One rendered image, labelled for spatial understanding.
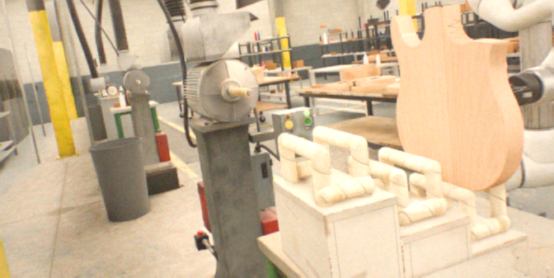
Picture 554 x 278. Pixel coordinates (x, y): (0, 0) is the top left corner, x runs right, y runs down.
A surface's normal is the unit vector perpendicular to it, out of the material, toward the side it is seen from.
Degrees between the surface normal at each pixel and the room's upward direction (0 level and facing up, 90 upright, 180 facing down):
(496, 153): 90
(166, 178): 90
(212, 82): 86
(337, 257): 90
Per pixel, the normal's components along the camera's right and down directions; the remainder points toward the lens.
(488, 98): -0.93, 0.18
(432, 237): 0.34, 0.11
